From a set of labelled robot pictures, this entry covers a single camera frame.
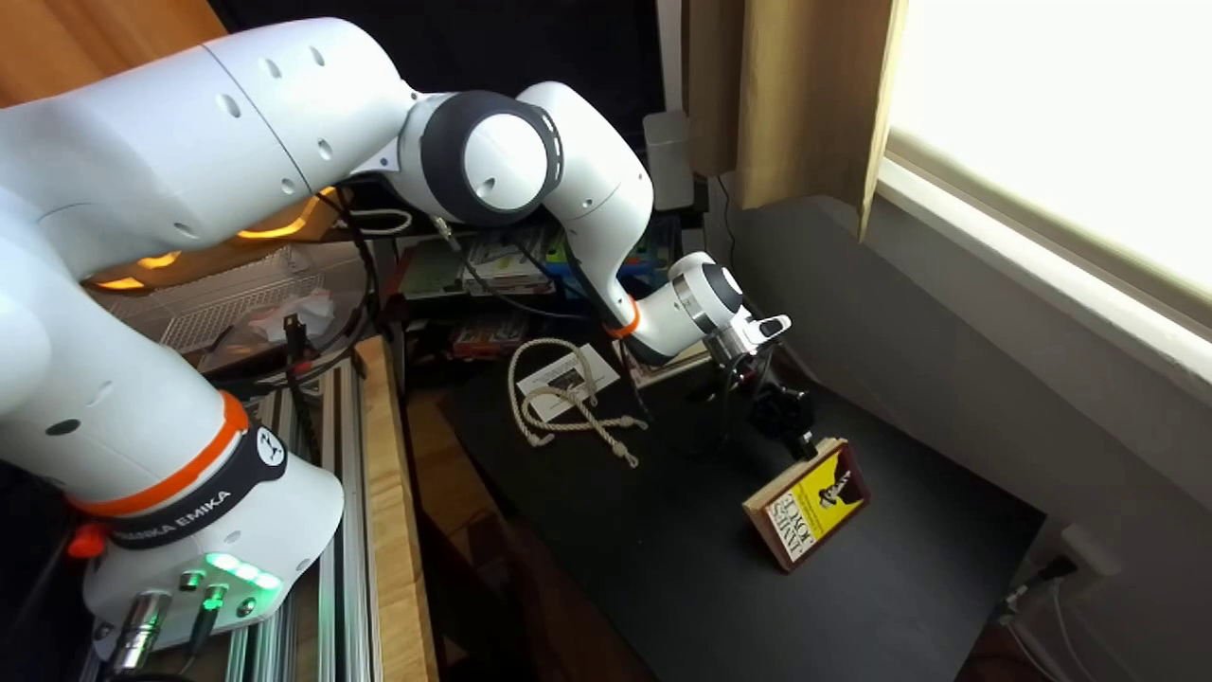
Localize red bordered book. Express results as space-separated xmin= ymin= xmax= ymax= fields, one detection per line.
xmin=738 ymin=431 xmax=873 ymax=577

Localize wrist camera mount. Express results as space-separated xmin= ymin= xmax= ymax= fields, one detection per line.
xmin=715 ymin=307 xmax=797 ymax=363

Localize brown panel with gold trim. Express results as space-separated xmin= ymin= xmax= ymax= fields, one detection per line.
xmin=0 ymin=0 xmax=353 ymax=295

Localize stacked flat game boxes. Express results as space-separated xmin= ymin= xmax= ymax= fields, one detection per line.
xmin=397 ymin=233 xmax=559 ymax=302

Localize beige curtain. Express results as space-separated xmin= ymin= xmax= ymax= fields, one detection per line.
xmin=686 ymin=0 xmax=895 ymax=211

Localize crumpled grey plastic sheet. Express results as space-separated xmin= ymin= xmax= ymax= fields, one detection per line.
xmin=70 ymin=244 xmax=381 ymax=372

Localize white rope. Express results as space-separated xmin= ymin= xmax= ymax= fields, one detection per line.
xmin=505 ymin=332 xmax=652 ymax=474

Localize wooden board on aluminium frame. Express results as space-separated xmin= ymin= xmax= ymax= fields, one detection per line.
xmin=220 ymin=332 xmax=438 ymax=682

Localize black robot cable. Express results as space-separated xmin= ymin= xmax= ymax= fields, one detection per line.
xmin=337 ymin=205 xmax=619 ymax=332

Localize black television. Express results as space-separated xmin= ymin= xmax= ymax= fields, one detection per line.
xmin=204 ymin=0 xmax=670 ymax=146

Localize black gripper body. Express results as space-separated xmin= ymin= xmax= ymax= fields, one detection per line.
xmin=720 ymin=351 xmax=819 ymax=447

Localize white card with QR code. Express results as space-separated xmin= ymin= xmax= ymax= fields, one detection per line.
xmin=513 ymin=350 xmax=626 ymax=430

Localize white box speaker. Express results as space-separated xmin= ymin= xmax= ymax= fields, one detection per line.
xmin=641 ymin=106 xmax=700 ymax=217

